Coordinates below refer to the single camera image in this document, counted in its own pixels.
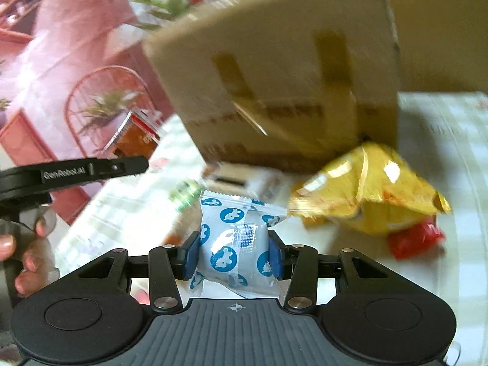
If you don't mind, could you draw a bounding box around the white blue rabbit packet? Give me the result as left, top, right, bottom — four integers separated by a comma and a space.
189, 190, 287, 298

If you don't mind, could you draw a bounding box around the small green white packet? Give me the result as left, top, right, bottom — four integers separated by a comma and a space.
169, 180, 204, 212

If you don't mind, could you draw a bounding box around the yellow chip bag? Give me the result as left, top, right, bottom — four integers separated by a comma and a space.
288, 142, 452, 236

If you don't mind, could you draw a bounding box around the red snack packet with barcode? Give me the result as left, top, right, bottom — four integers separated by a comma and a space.
387, 217, 445, 260

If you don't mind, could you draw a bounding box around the orange red snack bag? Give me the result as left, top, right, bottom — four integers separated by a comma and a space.
102, 107, 160, 160

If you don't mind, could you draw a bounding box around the orange cracker package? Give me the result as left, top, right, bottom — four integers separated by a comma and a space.
162, 208, 202, 246

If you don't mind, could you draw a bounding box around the person left hand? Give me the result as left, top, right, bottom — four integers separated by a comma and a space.
13, 204, 59, 297

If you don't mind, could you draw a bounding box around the white cracker packet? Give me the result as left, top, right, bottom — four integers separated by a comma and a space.
203, 163, 285, 203

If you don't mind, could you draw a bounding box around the red printed backdrop cloth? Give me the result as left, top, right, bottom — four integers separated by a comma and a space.
0, 0, 214, 230

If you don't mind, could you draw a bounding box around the cardboard box with plastic liner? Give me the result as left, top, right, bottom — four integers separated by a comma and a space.
143, 0, 400, 173

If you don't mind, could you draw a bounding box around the wooden door panel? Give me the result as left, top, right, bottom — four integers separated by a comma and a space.
390, 0, 487, 92

